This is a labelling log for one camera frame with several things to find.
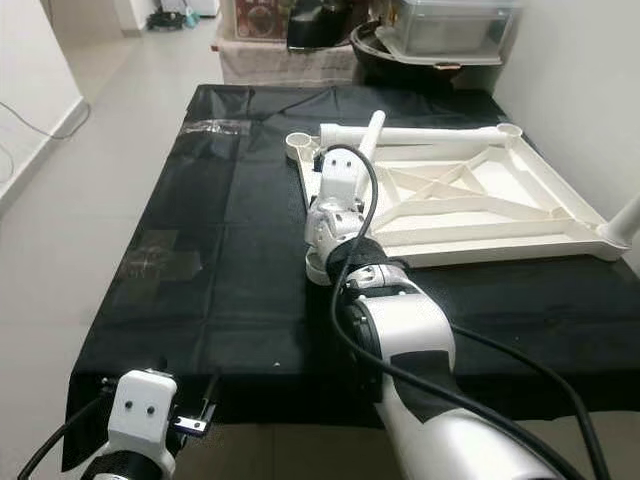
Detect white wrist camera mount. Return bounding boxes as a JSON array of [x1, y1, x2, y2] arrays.
[[320, 150, 366, 206], [108, 370, 179, 461]]

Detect clear plastic storage box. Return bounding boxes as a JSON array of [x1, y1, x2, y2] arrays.
[[380, 0, 526, 66]]

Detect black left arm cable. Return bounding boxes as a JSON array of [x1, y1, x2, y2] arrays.
[[17, 378, 116, 480]]

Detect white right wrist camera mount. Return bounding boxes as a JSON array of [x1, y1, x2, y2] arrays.
[[320, 150, 366, 206]]

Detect black tablecloth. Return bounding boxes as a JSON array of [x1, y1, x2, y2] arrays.
[[60, 83, 640, 473]]

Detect black plastic bag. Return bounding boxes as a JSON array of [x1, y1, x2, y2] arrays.
[[285, 0, 359, 53]]

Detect black floor mop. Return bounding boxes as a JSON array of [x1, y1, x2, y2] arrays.
[[145, 10, 187, 31]]

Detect thin black wall cable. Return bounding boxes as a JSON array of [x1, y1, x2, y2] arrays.
[[0, 100, 83, 141]]

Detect black robot tether cable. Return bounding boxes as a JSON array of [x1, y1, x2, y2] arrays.
[[450, 325, 611, 480]]

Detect white plastic children table top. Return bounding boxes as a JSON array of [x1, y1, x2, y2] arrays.
[[285, 122, 626, 286]]

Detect black round basin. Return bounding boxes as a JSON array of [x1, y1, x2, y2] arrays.
[[350, 20, 501, 86]]

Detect beige cloth covered bench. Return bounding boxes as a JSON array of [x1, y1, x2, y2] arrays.
[[215, 40, 361, 89]]

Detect orange lidded storage box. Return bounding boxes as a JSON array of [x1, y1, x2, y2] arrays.
[[235, 0, 291, 43]]

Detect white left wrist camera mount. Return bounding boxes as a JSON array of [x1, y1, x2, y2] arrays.
[[108, 370, 179, 461]]

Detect clear plastic film piece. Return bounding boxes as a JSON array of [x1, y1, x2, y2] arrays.
[[188, 120, 253, 137]]

